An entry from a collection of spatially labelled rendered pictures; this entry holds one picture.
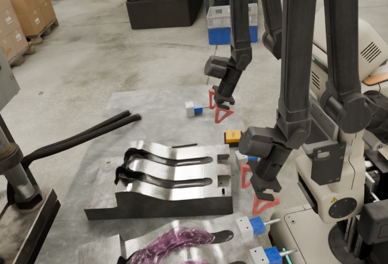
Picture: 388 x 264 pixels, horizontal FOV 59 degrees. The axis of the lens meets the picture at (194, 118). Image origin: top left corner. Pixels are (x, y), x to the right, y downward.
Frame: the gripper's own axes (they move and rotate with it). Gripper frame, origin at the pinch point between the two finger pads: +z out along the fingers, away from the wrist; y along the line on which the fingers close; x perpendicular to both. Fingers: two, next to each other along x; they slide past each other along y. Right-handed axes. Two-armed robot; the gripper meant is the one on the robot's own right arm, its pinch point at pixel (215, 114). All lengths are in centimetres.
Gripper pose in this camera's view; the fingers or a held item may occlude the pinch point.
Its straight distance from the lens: 129.4
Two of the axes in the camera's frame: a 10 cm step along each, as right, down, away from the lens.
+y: 1.7, 5.4, -8.2
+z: -3.4, 8.2, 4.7
